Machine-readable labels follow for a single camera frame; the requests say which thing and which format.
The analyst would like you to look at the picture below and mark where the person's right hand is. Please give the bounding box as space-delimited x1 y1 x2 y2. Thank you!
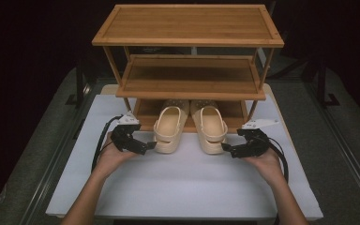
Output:
242 146 288 189

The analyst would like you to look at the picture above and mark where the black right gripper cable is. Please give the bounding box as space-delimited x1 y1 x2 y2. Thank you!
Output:
265 136 291 185

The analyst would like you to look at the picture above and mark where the beige clog shoe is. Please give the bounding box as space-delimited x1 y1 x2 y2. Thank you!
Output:
152 98 191 155
189 98 230 156

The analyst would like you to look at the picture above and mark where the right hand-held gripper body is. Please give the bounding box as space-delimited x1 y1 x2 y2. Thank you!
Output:
229 118 281 159

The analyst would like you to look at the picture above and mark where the black metal stand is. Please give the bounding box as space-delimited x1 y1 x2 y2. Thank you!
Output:
316 54 341 110
65 57 91 110

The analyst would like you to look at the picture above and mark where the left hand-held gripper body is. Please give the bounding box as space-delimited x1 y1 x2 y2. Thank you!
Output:
110 111 150 156

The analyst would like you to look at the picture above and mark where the wooden three-tier shoe rack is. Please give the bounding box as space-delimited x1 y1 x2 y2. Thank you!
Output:
91 3 285 135

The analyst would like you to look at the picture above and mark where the person's left hand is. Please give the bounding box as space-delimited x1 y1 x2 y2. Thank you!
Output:
95 131 139 182

